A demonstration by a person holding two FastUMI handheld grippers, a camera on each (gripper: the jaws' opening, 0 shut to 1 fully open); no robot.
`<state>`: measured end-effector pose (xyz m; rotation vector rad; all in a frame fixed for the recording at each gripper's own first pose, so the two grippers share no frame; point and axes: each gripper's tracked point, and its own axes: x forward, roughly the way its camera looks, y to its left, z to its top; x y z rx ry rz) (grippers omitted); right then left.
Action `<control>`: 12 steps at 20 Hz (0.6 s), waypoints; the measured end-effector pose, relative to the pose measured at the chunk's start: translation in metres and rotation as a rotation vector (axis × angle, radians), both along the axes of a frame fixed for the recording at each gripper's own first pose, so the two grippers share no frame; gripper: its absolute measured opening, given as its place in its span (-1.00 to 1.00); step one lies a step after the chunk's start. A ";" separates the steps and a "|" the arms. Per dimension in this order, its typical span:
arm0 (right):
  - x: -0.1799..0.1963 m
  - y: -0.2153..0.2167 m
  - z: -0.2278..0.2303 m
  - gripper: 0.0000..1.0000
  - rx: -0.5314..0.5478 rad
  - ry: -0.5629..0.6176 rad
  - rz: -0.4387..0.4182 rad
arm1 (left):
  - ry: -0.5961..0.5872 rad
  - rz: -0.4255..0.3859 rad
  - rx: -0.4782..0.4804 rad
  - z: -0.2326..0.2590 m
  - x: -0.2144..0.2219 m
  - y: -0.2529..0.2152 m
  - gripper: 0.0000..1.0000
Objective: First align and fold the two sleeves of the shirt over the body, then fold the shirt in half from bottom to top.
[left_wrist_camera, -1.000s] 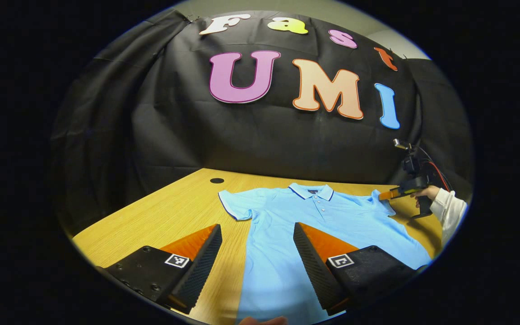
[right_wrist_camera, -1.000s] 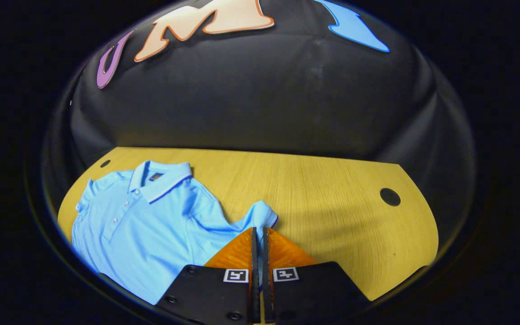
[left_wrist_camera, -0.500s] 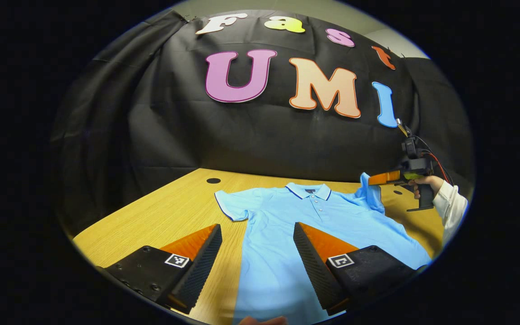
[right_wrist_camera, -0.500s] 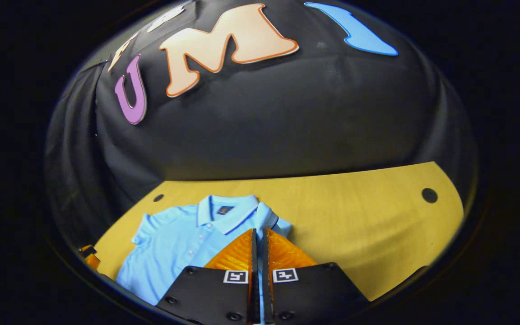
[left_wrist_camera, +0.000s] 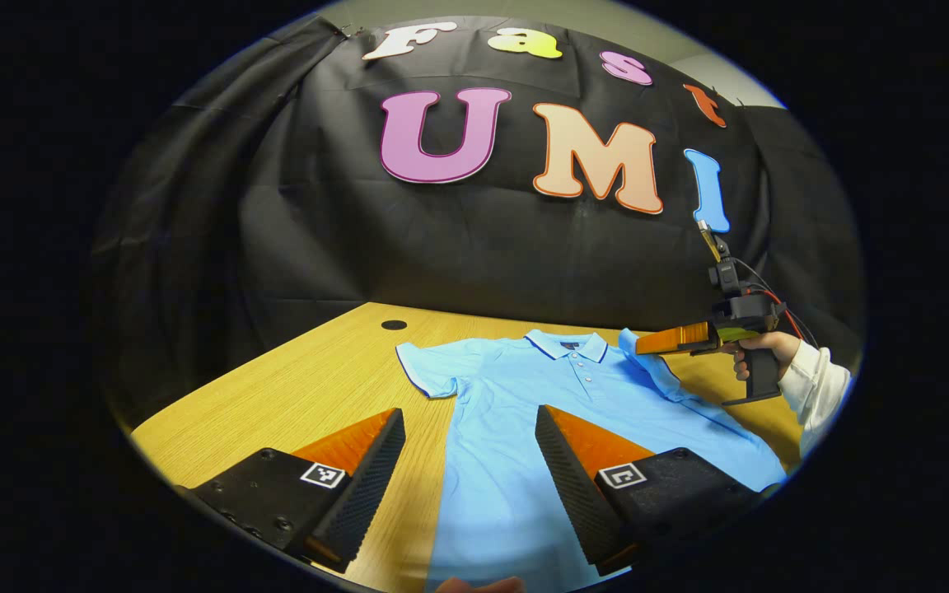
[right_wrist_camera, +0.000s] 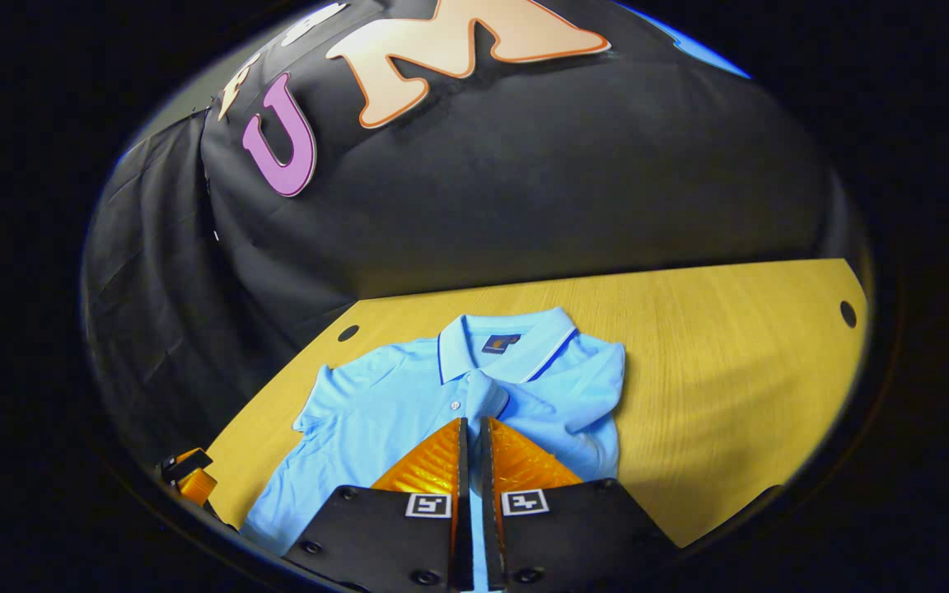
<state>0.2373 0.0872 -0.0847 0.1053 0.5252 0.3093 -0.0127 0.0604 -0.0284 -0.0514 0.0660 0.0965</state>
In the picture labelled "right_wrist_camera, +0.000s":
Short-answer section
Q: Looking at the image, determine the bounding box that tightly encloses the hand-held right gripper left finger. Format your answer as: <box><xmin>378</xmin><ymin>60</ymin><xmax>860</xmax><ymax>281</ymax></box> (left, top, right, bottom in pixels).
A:
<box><xmin>281</xmin><ymin>416</ymin><xmax>475</xmax><ymax>593</ymax></box>

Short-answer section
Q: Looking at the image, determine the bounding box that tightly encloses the light blue T-shirt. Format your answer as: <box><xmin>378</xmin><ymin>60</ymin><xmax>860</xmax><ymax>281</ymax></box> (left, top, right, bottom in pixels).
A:
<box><xmin>240</xmin><ymin>306</ymin><xmax>628</xmax><ymax>593</ymax></box>

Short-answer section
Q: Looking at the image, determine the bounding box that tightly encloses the black backdrop cloth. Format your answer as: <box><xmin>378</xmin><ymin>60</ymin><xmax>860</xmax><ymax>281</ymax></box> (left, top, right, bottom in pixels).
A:
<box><xmin>79</xmin><ymin>0</ymin><xmax>872</xmax><ymax>470</ymax></box>

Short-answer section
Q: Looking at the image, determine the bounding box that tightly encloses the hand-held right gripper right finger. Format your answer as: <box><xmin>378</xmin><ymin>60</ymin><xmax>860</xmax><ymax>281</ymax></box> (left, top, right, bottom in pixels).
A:
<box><xmin>479</xmin><ymin>416</ymin><xmax>681</xmax><ymax>593</ymax></box>

